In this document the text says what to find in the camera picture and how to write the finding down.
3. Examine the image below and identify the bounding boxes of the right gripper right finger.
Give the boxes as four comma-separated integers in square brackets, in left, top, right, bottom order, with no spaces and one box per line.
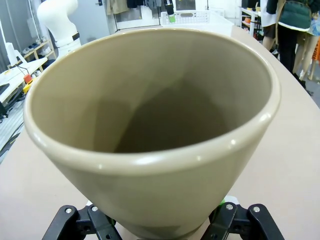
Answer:
[203,198,285,240]

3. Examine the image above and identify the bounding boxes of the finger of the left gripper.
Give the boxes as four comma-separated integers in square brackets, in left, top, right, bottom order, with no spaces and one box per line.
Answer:
[165,0,177,24]

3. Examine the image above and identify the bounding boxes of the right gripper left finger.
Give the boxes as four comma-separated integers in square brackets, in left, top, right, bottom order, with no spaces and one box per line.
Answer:
[48,204,123,240]

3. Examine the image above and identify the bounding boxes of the beige plastic cup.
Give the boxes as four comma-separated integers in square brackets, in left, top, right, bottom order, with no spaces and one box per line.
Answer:
[22,27,282,238]

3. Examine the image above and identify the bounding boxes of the white perforated plastic basket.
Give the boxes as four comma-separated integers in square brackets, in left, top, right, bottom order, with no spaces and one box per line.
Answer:
[160,10,235,35]

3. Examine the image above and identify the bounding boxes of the hanging black garment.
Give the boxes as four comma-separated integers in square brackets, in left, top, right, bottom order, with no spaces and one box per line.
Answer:
[126,0,146,9]

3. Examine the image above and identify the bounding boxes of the hanging beige garment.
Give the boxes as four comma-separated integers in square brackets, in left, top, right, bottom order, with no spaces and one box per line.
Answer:
[104,0,128,15]

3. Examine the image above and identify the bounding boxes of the black clothes rack stand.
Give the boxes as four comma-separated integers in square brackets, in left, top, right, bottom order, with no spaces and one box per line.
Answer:
[111,11,119,34]

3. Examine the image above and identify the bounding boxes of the white shelf rack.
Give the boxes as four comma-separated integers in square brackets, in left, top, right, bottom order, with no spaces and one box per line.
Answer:
[239,6,263,38]

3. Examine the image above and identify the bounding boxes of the figure in green padded vest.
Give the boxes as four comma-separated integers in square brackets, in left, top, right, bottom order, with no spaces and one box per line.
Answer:
[259,0,313,75]

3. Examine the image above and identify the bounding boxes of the mannequin in blue patterned top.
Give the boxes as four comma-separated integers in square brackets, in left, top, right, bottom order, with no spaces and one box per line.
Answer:
[293,22,320,81]

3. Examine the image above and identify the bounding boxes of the wooden shoe shelf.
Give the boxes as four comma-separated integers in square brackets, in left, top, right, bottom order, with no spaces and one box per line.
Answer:
[14,37,57,70]

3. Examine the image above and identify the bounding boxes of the yellow emergency stop box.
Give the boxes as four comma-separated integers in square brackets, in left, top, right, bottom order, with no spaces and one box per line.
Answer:
[23,73,39,95]

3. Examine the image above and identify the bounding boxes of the white bench table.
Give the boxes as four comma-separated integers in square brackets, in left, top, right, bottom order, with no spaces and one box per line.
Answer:
[0,56,49,103]

